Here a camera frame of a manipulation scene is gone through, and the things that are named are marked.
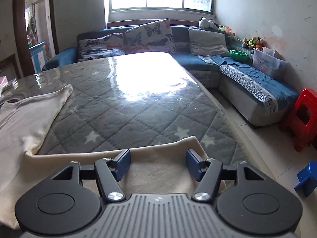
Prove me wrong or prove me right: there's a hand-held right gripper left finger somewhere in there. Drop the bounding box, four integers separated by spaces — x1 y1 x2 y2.
52 148 132 202

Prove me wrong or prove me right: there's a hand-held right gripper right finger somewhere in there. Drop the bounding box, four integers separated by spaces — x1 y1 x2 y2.
185 149 265 202

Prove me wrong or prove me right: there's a cream white garment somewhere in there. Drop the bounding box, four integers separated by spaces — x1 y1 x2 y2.
0 84 227 230

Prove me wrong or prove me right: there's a grey star quilted table cover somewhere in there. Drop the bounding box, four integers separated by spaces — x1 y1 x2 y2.
0 52 252 166

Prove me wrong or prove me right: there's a blue corner sofa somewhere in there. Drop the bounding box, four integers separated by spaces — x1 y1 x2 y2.
42 24 300 127

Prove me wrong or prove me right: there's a blue sofa cover cloth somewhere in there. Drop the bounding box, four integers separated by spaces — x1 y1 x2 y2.
198 54 299 102

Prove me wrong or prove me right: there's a blue plastic stool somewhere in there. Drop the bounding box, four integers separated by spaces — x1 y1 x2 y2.
294 161 317 198

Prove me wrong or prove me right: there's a red plastic stool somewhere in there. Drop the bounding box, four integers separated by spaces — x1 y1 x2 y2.
279 87 317 153

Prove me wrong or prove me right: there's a green plastic basin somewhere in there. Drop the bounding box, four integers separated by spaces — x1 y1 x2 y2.
229 50 250 61

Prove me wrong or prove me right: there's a butterfly print cushion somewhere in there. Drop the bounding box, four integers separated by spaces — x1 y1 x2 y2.
78 33 126 62
124 18 177 54

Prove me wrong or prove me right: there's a plain beige cushion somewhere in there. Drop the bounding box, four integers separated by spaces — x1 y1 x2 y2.
188 28 231 57

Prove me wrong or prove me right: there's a clear plastic storage box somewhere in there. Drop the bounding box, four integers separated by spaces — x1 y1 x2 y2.
252 47 289 79

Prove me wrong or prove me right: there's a pile of small plush toys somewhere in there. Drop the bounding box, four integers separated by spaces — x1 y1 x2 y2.
242 37 264 50

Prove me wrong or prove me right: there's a light blue cabinet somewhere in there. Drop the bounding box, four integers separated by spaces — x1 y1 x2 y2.
29 41 47 73

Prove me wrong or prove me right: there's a black and white plush toy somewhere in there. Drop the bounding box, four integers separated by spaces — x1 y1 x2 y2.
199 17 218 30

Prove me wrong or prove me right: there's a brown wooden door frame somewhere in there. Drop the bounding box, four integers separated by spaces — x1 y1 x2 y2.
12 0 60 79

